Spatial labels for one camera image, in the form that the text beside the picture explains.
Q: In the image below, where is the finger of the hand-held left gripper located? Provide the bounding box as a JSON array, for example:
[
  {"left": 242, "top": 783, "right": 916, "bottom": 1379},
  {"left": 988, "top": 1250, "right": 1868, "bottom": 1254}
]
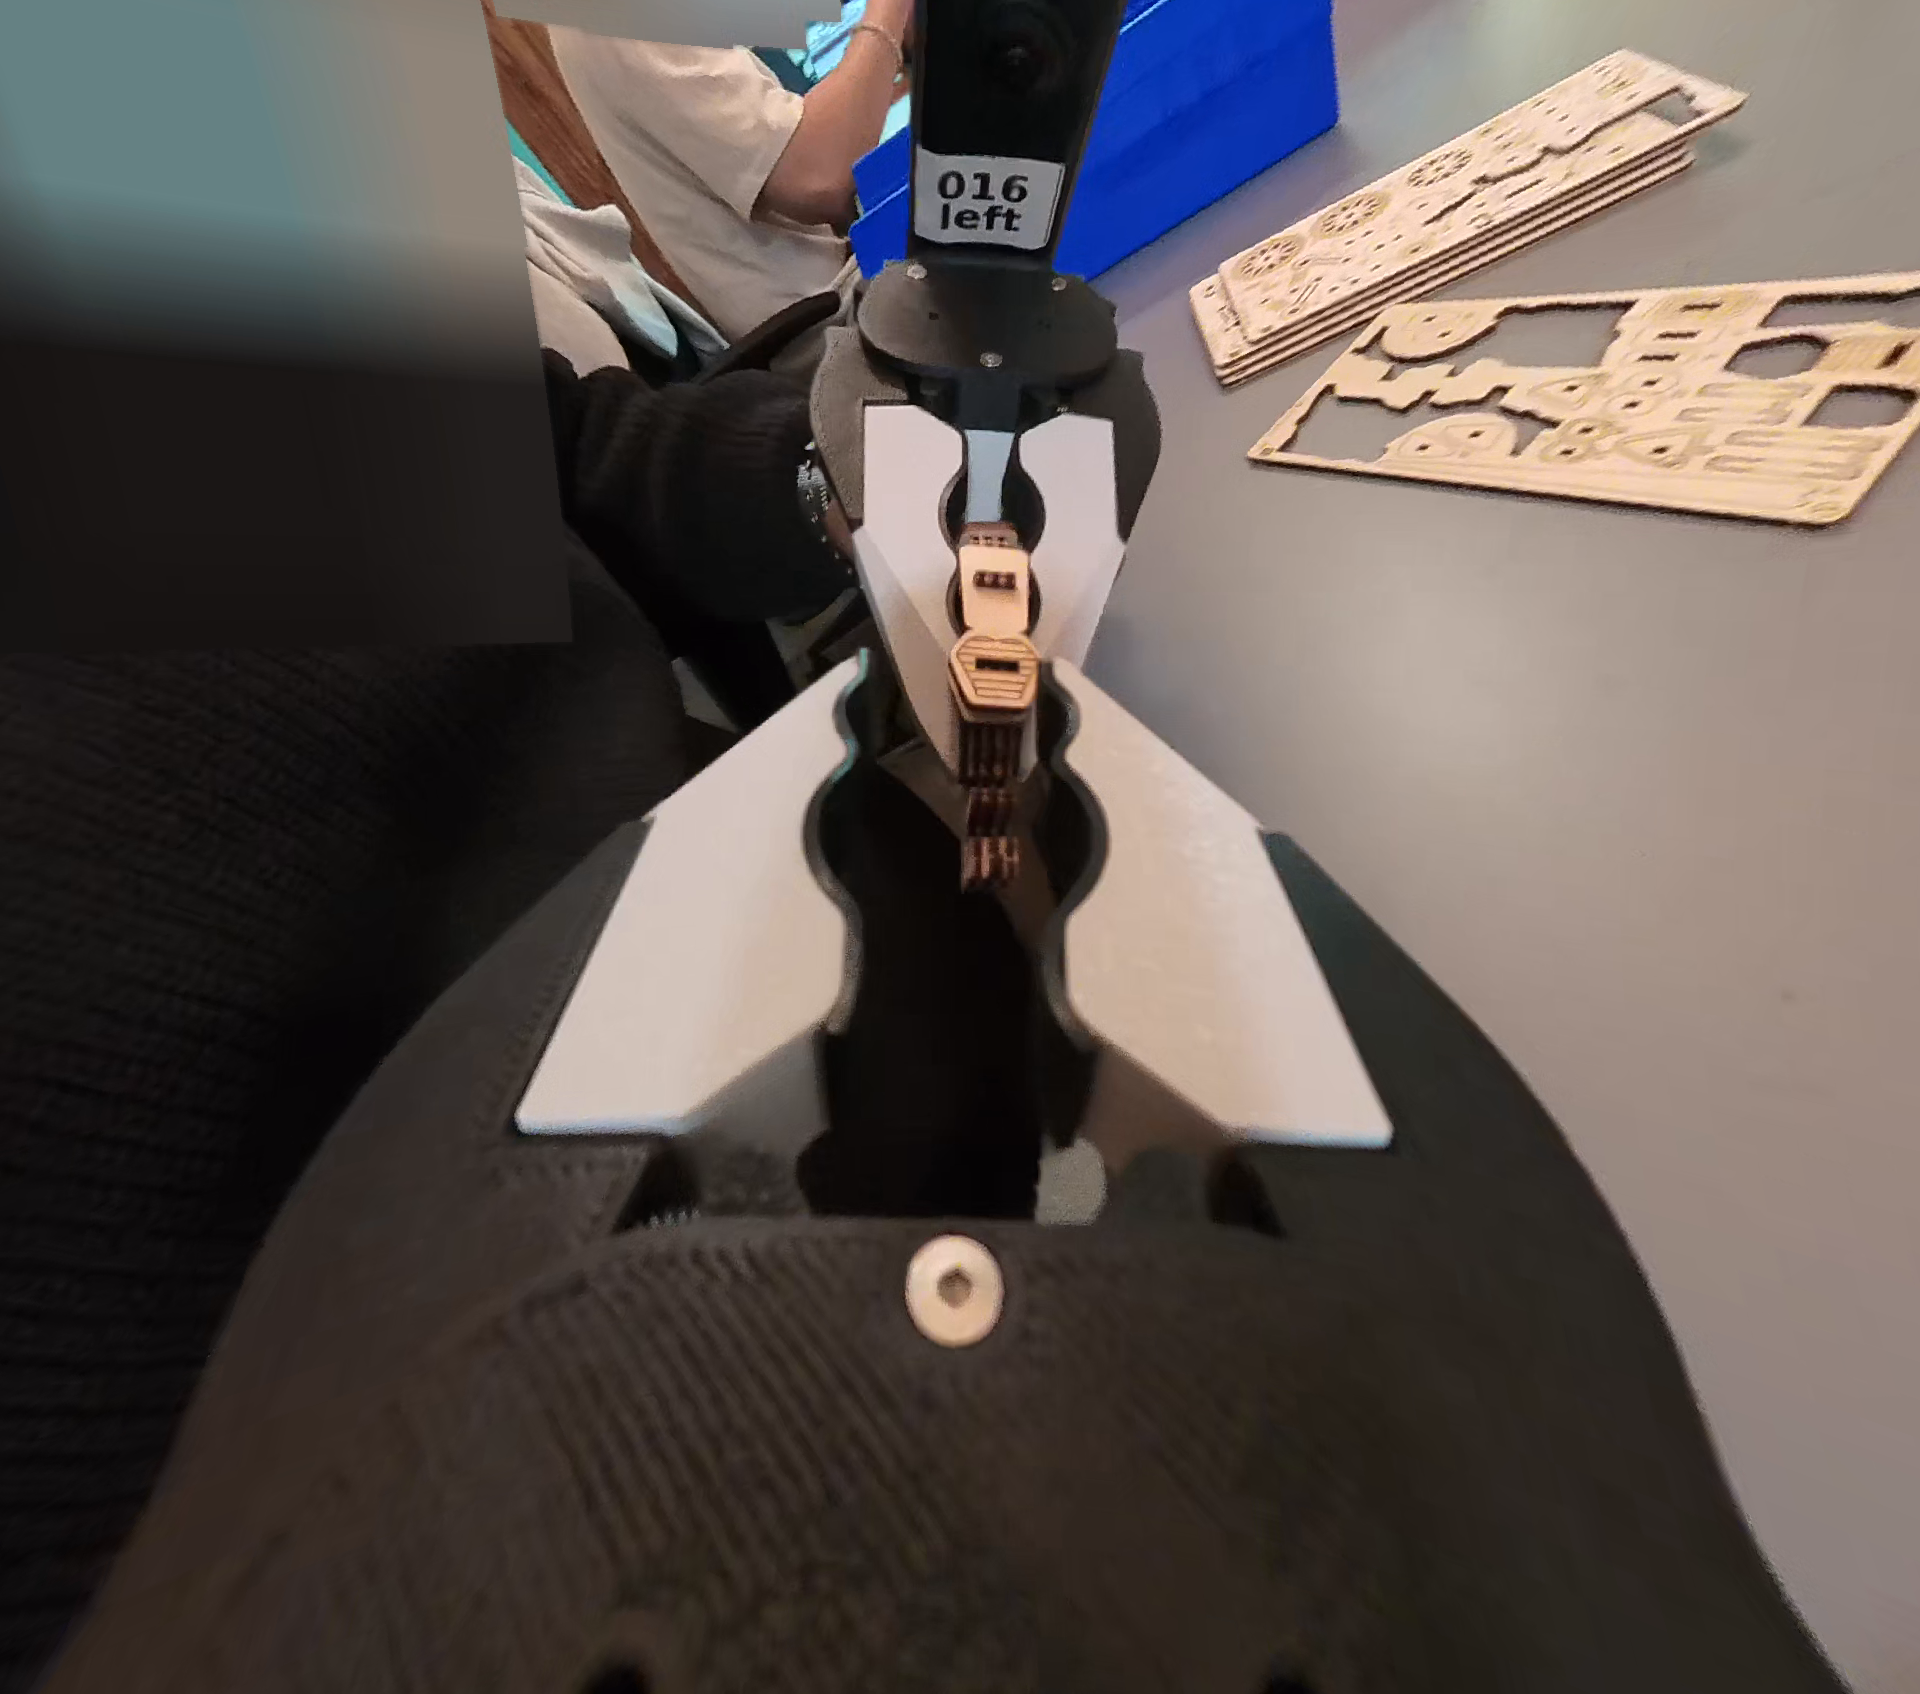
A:
[
  {"left": 1017, "top": 416, "right": 1130, "bottom": 684},
  {"left": 863, "top": 403, "right": 981, "bottom": 826}
]

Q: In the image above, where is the punched wooden puzzle sheet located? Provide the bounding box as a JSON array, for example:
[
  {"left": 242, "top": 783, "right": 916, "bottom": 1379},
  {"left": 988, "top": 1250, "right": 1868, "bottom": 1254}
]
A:
[{"left": 1248, "top": 275, "right": 1920, "bottom": 526}]

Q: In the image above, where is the person's left forearm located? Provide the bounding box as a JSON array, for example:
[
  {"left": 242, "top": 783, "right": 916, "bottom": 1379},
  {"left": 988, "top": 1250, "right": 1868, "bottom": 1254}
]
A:
[{"left": 540, "top": 349, "right": 842, "bottom": 632}]

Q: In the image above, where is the blue plastic bin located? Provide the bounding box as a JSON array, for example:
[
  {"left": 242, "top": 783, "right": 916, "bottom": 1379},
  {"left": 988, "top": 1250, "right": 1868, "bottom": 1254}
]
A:
[{"left": 852, "top": 0, "right": 1341, "bottom": 285}]

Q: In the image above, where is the white jacket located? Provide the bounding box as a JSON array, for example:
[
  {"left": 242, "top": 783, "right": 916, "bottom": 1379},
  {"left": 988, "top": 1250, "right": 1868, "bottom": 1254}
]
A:
[{"left": 517, "top": 155, "right": 722, "bottom": 375}]

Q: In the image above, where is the stack of wooden puzzle sheets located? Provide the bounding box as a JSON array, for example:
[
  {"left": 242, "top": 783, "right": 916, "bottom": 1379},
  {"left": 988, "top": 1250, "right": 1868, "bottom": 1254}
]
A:
[{"left": 1193, "top": 50, "right": 1750, "bottom": 388}]

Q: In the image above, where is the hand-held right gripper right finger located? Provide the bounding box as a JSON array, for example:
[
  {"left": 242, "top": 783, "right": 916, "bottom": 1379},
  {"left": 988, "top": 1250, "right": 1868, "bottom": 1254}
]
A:
[{"left": 1034, "top": 655, "right": 1399, "bottom": 1154}]

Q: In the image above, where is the wooden beam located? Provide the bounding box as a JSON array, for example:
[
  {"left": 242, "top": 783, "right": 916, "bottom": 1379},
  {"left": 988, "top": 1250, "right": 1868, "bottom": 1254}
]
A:
[{"left": 487, "top": 13, "right": 662, "bottom": 301}]

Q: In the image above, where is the small wooden model assembly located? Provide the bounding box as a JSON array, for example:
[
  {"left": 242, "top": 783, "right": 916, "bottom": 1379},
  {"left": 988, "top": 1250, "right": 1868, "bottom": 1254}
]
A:
[{"left": 944, "top": 524, "right": 1045, "bottom": 897}]

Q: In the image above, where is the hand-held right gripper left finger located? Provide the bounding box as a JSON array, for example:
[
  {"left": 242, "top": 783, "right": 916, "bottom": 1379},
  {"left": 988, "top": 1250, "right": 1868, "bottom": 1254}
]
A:
[{"left": 515, "top": 648, "right": 880, "bottom": 1144}]

